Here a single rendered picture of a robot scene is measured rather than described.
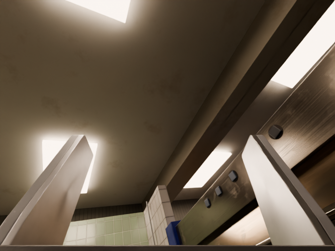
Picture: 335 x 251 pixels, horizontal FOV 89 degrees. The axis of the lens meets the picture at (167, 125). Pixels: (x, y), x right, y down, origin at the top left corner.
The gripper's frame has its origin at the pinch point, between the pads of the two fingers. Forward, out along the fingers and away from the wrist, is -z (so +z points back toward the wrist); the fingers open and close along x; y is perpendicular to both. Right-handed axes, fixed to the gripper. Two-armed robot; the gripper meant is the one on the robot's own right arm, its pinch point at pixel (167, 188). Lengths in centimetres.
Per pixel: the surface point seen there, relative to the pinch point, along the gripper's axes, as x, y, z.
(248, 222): -41, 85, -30
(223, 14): -54, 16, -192
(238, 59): -79, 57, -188
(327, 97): -56, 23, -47
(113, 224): 67, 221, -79
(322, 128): -55, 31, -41
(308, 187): -52, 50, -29
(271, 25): -97, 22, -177
